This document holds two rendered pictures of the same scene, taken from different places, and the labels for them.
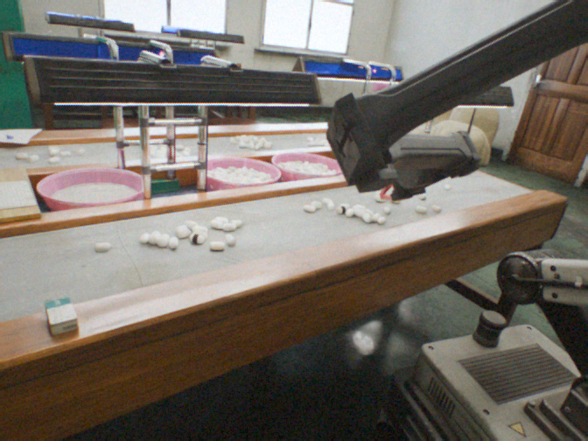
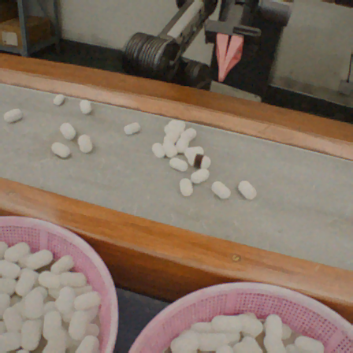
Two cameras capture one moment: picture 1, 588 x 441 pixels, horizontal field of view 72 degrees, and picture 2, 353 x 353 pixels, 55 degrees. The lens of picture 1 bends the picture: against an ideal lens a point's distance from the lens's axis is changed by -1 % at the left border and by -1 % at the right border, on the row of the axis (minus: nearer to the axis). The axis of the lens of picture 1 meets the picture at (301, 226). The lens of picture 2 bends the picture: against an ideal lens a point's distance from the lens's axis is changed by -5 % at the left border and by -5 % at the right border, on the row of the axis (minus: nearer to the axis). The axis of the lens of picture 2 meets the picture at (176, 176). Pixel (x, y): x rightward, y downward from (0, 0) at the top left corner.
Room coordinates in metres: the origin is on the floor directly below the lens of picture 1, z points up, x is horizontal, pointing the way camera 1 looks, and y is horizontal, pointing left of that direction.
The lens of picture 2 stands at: (1.43, 0.23, 1.09)
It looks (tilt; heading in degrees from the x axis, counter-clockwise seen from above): 38 degrees down; 230
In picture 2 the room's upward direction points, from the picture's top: 7 degrees clockwise
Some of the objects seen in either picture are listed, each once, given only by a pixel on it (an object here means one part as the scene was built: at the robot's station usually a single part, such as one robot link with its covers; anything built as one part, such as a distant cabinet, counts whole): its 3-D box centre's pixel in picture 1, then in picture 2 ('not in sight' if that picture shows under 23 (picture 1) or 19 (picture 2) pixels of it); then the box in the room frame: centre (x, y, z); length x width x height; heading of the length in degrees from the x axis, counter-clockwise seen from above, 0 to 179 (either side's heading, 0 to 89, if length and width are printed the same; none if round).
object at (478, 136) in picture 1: (451, 143); not in sight; (4.06, -1.35, 0.40); 0.74 x 0.56 x 0.38; 125
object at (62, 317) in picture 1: (61, 315); not in sight; (0.48, 0.34, 0.77); 0.06 x 0.04 x 0.02; 39
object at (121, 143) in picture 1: (136, 117); not in sight; (1.27, 0.55, 0.90); 0.20 x 0.19 x 0.45; 129
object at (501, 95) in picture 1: (462, 94); not in sight; (1.51, -0.50, 1.08); 0.62 x 0.08 x 0.07; 129
